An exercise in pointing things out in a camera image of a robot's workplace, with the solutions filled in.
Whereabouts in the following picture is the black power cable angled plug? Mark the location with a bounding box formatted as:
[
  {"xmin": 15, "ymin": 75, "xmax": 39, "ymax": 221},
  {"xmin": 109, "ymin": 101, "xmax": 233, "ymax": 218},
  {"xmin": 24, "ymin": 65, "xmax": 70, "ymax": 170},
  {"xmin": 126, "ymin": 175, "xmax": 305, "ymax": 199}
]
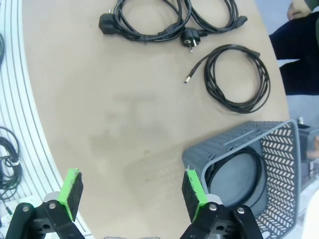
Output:
[{"xmin": 99, "ymin": 0, "xmax": 187, "ymax": 44}]

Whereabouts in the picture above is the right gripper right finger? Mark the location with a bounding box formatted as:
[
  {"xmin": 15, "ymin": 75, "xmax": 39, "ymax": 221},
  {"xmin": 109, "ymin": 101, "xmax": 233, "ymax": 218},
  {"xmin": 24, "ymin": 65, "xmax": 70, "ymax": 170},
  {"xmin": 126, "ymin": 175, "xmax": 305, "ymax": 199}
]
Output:
[{"xmin": 179, "ymin": 168, "xmax": 262, "ymax": 239}]

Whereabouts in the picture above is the grey perforated plastic basket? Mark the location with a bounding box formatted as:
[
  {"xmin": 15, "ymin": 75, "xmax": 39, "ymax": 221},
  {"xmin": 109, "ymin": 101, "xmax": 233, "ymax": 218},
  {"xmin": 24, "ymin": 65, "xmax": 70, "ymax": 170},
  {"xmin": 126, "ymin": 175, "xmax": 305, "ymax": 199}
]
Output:
[{"xmin": 181, "ymin": 119, "xmax": 301, "ymax": 236}]

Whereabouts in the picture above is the black power cable straight plug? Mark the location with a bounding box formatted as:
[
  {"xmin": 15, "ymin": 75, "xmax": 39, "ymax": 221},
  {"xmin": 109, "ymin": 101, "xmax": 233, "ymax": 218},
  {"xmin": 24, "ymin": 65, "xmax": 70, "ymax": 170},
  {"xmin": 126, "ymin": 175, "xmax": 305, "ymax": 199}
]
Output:
[{"xmin": 179, "ymin": 0, "xmax": 249, "ymax": 53}]

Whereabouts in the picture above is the person's left hand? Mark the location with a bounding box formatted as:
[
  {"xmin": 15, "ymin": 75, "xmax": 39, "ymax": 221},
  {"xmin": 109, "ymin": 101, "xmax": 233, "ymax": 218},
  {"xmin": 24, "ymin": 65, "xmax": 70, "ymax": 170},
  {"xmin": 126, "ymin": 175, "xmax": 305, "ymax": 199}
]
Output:
[{"xmin": 307, "ymin": 135, "xmax": 319, "ymax": 159}]

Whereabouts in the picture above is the aluminium profile table frame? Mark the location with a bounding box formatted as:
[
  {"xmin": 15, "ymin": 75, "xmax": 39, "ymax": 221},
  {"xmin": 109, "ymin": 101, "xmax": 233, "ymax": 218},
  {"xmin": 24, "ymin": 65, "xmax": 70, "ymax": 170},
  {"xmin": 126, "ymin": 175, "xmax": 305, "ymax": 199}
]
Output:
[{"xmin": 0, "ymin": 0, "xmax": 92, "ymax": 239}]

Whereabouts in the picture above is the person in green sweater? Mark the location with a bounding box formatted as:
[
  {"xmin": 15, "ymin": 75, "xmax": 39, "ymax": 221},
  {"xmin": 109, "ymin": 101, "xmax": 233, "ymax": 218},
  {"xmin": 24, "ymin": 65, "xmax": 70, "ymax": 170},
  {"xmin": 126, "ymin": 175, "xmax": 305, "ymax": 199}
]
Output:
[{"xmin": 268, "ymin": 11, "xmax": 319, "ymax": 97}]

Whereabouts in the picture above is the thin black USB cable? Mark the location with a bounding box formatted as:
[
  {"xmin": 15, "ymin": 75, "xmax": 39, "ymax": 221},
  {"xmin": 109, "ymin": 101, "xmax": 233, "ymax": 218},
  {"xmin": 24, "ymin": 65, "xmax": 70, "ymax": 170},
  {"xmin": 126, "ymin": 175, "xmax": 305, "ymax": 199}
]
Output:
[{"xmin": 183, "ymin": 44, "xmax": 271, "ymax": 115}]

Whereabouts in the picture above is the black loose cable bundle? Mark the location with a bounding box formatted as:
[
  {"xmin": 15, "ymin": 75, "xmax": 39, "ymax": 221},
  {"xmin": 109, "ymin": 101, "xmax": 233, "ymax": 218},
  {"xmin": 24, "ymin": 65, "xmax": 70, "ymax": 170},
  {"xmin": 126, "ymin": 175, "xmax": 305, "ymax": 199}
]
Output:
[{"xmin": 0, "ymin": 125, "xmax": 23, "ymax": 217}]

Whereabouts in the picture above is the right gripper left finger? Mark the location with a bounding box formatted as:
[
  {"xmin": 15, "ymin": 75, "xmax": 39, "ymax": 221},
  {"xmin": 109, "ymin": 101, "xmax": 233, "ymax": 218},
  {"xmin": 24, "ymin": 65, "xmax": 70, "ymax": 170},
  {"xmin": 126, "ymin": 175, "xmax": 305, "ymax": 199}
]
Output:
[{"xmin": 4, "ymin": 168, "xmax": 87, "ymax": 239}]

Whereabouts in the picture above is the person's right hand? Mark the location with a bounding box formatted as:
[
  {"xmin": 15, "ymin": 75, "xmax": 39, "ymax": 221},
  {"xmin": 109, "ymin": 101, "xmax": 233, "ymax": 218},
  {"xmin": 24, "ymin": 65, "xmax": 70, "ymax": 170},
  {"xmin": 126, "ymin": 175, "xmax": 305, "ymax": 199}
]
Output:
[{"xmin": 286, "ymin": 0, "xmax": 314, "ymax": 21}]

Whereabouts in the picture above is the thick braided black USB cable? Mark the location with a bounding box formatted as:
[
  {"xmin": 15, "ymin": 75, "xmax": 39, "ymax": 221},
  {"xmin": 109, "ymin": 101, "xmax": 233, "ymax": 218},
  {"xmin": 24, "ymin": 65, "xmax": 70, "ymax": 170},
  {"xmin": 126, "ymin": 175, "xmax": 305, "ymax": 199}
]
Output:
[{"xmin": 205, "ymin": 146, "xmax": 267, "ymax": 209}]

